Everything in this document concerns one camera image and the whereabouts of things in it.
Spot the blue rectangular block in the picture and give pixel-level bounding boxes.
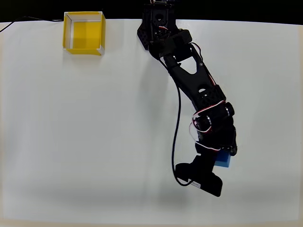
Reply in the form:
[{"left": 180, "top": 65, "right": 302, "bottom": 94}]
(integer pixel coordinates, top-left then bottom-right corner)
[{"left": 214, "top": 150, "right": 232, "bottom": 169}]

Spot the yellow open cardboard box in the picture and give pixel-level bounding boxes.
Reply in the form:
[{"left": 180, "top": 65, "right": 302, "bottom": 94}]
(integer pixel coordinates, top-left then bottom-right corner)
[{"left": 62, "top": 11, "right": 106, "bottom": 56}]

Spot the black webcam with white label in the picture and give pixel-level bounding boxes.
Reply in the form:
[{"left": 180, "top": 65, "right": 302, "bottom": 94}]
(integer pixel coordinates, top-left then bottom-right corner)
[{"left": 174, "top": 153, "right": 223, "bottom": 198}]

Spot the red white servo wire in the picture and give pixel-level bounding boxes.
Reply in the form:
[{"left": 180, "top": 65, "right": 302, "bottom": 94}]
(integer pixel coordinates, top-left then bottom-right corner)
[{"left": 189, "top": 100, "right": 226, "bottom": 152}]

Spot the thick black webcam cable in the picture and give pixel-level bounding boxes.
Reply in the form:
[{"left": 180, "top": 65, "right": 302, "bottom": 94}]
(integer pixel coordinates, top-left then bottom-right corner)
[{"left": 160, "top": 55, "right": 194, "bottom": 188}]

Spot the thin black cable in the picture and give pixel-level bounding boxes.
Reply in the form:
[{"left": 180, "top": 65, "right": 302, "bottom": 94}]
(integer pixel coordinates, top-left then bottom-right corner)
[{"left": 0, "top": 16, "right": 65, "bottom": 33}]

